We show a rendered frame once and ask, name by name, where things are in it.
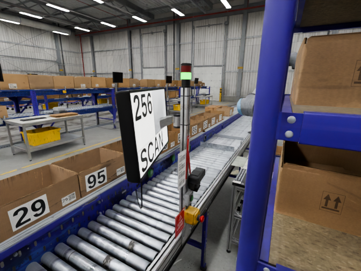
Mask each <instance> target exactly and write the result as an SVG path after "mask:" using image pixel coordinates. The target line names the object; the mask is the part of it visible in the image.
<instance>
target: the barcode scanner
mask: <svg viewBox="0 0 361 271"><path fill-rule="evenodd" d="M204 176H205V169H204V168H199V167H196V168H195V169H194V170H193V171H192V172H191V173H190V175H189V182H190V183H192V184H194V188H195V190H192V189H190V190H192V191H195V192H198V190H199V188H200V184H199V183H200V181H201V180H202V179H203V177H204Z"/></svg>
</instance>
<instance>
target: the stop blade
mask: <svg viewBox="0 0 361 271"><path fill-rule="evenodd" d="M200 146H201V147H208V148H214V149H220V150H224V151H230V152H234V147H233V146H226V145H219V144H213V143H208V142H202V141H201V142H200Z"/></svg>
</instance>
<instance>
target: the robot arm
mask: <svg viewBox="0 0 361 271"><path fill-rule="evenodd" d="M296 58H297V52H292V53H291V55H290V62H289V66H292V69H293V70H294V69H295V62H296ZM255 92H256V89H255V90H254V91H253V92H252V93H249V94H248V95H247V97H246V98H241V99H239V101H238V103H237V111H238V113H239V114H241V115H244V116H249V117H252V116H253V111H254V101H255Z"/></svg>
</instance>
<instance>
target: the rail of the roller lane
mask: <svg viewBox="0 0 361 271"><path fill-rule="evenodd" d="M250 136H251V134H249V135H248V136H247V138H246V139H245V141H244V142H243V143H242V145H241V147H239V148H238V150H237V151H236V152H235V154H234V155H233V156H232V158H231V159H230V160H229V161H228V163H227V164H226V165H225V167H224V168H223V170H222V171H221V172H220V174H219V175H218V176H217V177H216V179H215V180H214V181H213V183H212V184H211V185H210V187H209V188H208V189H207V191H206V192H205V193H204V194H203V196H202V197H201V199H200V200H199V201H198V203H197V204H196V205H195V207H196V206H197V205H198V207H197V208H198V209H200V215H201V214H202V213H203V211H204V210H205V208H206V207H207V205H208V203H209V202H210V200H211V199H212V197H213V196H214V194H215V193H216V191H217V190H218V188H219V187H220V186H221V184H222V182H223V181H224V179H225V178H226V176H227V175H228V173H229V172H230V170H231V169H232V167H233V166H232V163H233V162H234V161H235V159H236V158H237V156H240V155H241V154H242V152H243V150H244V149H245V147H246V146H247V144H248V143H249V141H250ZM181 244H182V232H180V234H179V235H178V237H177V238H176V239H175V233H174V234H173V236H172V237H171V238H170V239H169V241H168V242H167V243H166V245H165V246H164V247H163V249H162V250H161V251H160V252H159V254H158V255H157V257H156V258H155V259H154V261H153V262H152V263H151V265H150V266H149V267H148V268H147V270H146V271H164V270H165V269H166V267H167V265H168V264H169V262H170V261H171V259H172V258H173V257H174V255H175V254H176V252H177V251H178V249H179V248H180V246H181Z"/></svg>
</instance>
